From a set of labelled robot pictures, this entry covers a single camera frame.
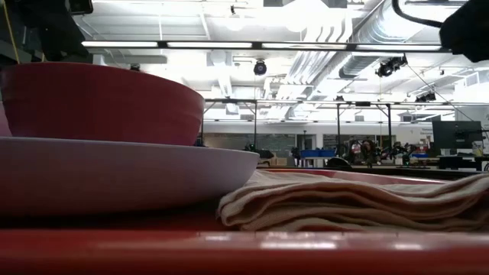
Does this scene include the black right camera cable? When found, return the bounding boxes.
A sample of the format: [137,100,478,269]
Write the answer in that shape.
[391,0,444,29]

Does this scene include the red plastic tray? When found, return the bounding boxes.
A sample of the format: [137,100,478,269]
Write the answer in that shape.
[0,167,489,275]

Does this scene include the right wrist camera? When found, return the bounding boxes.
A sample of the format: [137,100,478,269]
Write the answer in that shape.
[439,0,489,64]

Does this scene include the black background monitor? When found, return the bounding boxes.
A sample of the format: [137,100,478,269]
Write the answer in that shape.
[432,120,484,150]

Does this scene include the blue storage bin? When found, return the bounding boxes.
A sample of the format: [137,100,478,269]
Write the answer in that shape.
[300,149,337,158]

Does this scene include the lavender plate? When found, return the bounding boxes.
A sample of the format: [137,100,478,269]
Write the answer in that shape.
[0,136,261,217]

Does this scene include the beige cloth napkin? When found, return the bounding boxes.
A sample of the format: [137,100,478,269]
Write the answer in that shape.
[216,169,489,232]

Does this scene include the magenta bowl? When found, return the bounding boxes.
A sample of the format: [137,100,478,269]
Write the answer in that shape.
[0,62,206,147]

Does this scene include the black background station frame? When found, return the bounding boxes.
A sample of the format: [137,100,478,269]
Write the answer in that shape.
[335,101,393,146]
[201,98,259,148]

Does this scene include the yellow hanging cord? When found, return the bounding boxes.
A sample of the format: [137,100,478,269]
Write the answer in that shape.
[2,0,21,64]

